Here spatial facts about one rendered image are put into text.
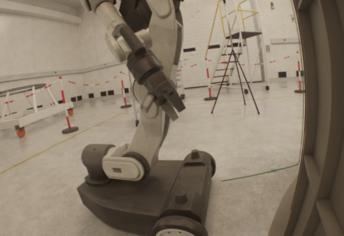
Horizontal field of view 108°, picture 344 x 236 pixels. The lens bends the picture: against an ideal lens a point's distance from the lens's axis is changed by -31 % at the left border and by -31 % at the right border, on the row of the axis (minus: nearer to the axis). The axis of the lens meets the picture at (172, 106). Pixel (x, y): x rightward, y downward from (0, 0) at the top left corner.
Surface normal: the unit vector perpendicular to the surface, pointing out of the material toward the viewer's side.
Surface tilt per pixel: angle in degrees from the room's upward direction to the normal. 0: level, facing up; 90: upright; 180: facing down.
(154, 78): 66
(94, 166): 90
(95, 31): 90
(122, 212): 90
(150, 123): 115
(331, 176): 90
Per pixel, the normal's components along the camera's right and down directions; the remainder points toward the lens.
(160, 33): -0.36, 0.57
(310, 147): -0.56, 0.22
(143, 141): -0.26, 0.20
